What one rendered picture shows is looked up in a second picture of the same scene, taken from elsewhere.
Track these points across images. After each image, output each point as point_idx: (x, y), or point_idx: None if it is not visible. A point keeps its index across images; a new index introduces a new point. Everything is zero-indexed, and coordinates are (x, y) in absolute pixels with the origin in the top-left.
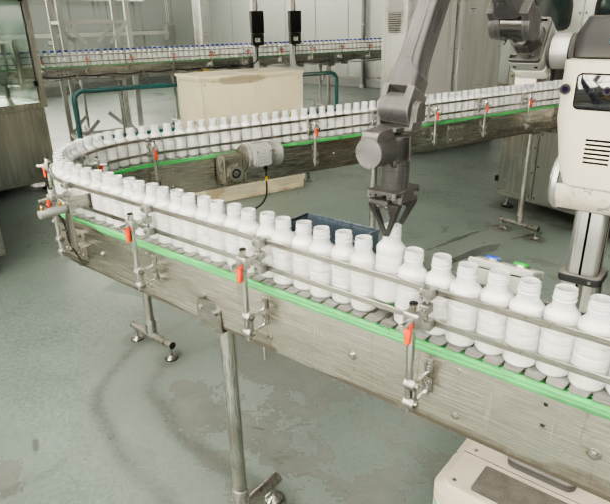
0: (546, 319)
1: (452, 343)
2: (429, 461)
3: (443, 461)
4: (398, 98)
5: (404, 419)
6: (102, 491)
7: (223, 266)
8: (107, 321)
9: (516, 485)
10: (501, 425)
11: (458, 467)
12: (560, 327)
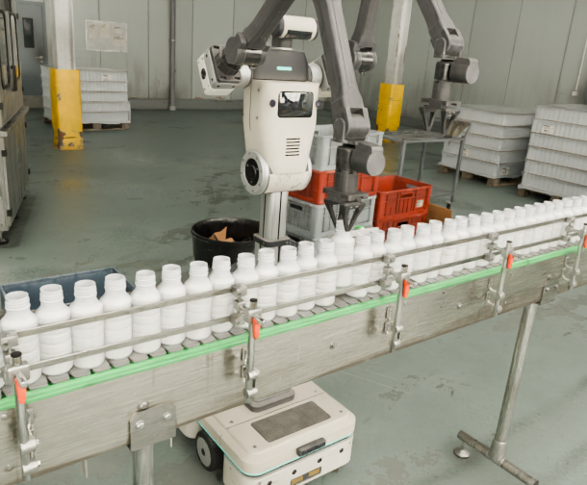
0: (435, 243)
1: (394, 289)
2: (163, 480)
3: (169, 471)
4: (360, 118)
5: (96, 474)
6: None
7: (170, 349)
8: None
9: (276, 418)
10: (422, 323)
11: (243, 439)
12: (446, 243)
